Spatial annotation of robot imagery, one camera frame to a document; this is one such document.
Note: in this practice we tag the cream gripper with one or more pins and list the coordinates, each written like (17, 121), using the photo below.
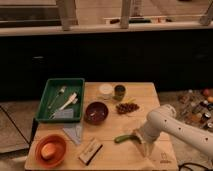
(144, 147)

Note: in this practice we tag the green pepper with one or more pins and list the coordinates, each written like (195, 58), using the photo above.
(123, 138)

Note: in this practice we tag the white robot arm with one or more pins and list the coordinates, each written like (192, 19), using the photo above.
(162, 119)

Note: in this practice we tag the purple bowl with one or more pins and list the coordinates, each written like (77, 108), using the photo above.
(96, 113)

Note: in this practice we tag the orange bowl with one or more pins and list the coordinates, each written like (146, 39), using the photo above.
(57, 159)

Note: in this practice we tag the bunch of dark grapes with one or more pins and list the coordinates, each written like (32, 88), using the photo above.
(125, 108)

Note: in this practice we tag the yellow banana piece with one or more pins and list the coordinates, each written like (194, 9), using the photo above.
(130, 100)

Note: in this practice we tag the spice jar rack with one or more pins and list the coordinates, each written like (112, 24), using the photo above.
(195, 110)

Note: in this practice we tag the dark green can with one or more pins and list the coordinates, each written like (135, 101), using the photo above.
(119, 92)

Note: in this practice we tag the wooden block eraser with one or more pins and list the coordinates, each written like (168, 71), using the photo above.
(90, 151)

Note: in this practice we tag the grey folded cloth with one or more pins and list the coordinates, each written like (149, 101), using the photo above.
(74, 132)

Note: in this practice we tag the white spatula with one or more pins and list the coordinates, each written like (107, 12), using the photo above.
(71, 98)

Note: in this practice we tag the grey cloth in tray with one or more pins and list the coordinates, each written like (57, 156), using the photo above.
(63, 114)

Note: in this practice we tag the metal fork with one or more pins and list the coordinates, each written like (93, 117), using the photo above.
(60, 92)

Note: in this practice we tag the orange fruit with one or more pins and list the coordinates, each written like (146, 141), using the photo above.
(48, 151)

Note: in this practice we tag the green plastic tray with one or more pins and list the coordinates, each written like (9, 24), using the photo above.
(51, 89)

